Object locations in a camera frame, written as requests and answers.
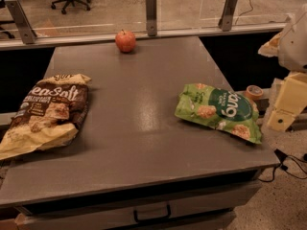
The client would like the orange tape roll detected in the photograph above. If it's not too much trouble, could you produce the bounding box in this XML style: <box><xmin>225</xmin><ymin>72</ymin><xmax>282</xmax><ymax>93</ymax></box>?
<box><xmin>245</xmin><ymin>85</ymin><xmax>264</xmax><ymax>100</ymax></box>

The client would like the right metal bracket post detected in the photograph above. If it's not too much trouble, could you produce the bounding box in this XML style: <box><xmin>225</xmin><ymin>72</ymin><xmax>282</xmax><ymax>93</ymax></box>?
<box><xmin>218</xmin><ymin>0</ymin><xmax>238</xmax><ymax>32</ymax></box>

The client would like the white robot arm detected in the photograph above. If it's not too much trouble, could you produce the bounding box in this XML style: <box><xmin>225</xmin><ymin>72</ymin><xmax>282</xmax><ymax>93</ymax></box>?
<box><xmin>258</xmin><ymin>4</ymin><xmax>307</xmax><ymax>131</ymax></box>

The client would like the metal bracket post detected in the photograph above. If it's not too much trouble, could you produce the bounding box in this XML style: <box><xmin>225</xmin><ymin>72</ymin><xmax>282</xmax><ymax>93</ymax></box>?
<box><xmin>218</xmin><ymin>0</ymin><xmax>238</xmax><ymax>32</ymax></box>
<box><xmin>5</xmin><ymin>0</ymin><xmax>36</xmax><ymax>44</ymax></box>
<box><xmin>146</xmin><ymin>0</ymin><xmax>157</xmax><ymax>36</ymax></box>

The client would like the left metal bracket post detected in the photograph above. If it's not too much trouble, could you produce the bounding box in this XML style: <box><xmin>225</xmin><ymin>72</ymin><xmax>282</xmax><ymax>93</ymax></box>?
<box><xmin>5</xmin><ymin>0</ymin><xmax>36</xmax><ymax>44</ymax></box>

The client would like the black floor cable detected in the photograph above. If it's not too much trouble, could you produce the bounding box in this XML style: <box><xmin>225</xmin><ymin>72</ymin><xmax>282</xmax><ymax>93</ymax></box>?
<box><xmin>257</xmin><ymin>149</ymin><xmax>307</xmax><ymax>183</ymax></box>

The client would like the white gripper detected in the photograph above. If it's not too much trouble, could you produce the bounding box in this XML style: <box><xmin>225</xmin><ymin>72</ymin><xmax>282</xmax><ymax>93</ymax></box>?
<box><xmin>258</xmin><ymin>33</ymin><xmax>307</xmax><ymax>131</ymax></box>

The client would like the green rice chip bag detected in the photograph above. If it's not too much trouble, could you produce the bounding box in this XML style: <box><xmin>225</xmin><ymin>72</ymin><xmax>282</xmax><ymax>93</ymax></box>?
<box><xmin>175</xmin><ymin>83</ymin><xmax>262</xmax><ymax>144</ymax></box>

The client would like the brown sea salt chip bag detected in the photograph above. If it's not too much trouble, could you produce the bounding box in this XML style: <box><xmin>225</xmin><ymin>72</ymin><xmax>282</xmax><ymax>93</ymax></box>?
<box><xmin>0</xmin><ymin>74</ymin><xmax>91</xmax><ymax>160</ymax></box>

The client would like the grey drawer with black handle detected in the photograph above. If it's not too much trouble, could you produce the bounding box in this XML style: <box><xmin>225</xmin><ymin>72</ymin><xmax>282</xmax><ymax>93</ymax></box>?
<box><xmin>14</xmin><ymin>180</ymin><xmax>261</xmax><ymax>230</ymax></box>

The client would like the red apple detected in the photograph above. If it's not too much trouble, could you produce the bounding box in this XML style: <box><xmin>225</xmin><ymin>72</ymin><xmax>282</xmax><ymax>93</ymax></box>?
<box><xmin>115</xmin><ymin>30</ymin><xmax>136</xmax><ymax>53</ymax></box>

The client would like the middle metal bracket post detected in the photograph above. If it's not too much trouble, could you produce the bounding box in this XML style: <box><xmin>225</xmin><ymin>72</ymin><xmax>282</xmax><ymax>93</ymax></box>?
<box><xmin>146</xmin><ymin>0</ymin><xmax>157</xmax><ymax>36</ymax></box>

